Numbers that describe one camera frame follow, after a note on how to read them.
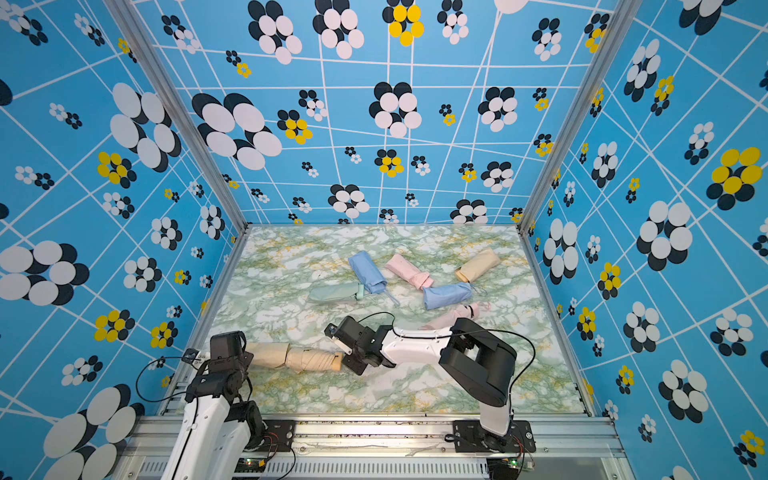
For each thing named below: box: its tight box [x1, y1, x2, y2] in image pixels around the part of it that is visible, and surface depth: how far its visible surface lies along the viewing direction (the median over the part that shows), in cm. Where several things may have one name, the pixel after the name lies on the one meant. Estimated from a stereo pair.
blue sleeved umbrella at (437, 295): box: [423, 282, 473, 310], surface depth 98 cm
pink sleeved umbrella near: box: [419, 303, 480, 330], surface depth 93 cm
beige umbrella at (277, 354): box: [266, 342, 290, 368], surface depth 84 cm
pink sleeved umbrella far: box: [385, 254, 434, 290], surface depth 104 cm
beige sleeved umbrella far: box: [455, 248, 501, 283], surface depth 107 cm
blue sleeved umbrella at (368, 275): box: [348, 251, 400, 306], surface depth 103 cm
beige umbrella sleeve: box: [245, 342, 291, 368], surface depth 84 cm
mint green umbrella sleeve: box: [308, 282, 365, 301], surface depth 98 cm
